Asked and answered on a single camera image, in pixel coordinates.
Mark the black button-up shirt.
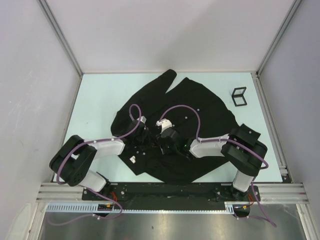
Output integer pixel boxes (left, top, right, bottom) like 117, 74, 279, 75
110, 69, 242, 185

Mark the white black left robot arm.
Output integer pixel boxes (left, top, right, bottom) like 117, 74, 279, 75
49, 117, 155, 200

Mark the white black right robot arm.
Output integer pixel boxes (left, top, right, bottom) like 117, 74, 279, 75
156, 119, 269, 201

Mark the white shirt label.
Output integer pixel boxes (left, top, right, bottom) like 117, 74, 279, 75
129, 156, 136, 164

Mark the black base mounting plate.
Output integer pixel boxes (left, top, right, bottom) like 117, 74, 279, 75
82, 182, 261, 202

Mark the black open display box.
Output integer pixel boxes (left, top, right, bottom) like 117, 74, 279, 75
231, 86, 248, 107

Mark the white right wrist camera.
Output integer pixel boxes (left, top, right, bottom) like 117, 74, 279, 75
156, 118, 173, 132

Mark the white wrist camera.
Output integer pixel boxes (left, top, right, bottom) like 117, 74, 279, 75
138, 116, 147, 124
156, 118, 173, 132

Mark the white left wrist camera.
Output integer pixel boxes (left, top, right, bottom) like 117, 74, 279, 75
138, 116, 147, 124

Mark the white slotted cable duct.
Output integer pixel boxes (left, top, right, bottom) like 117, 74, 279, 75
46, 202, 234, 215

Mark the aluminium frame rail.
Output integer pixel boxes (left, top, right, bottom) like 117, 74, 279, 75
36, 182, 309, 204

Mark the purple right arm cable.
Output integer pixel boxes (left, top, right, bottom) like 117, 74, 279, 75
158, 104, 278, 228

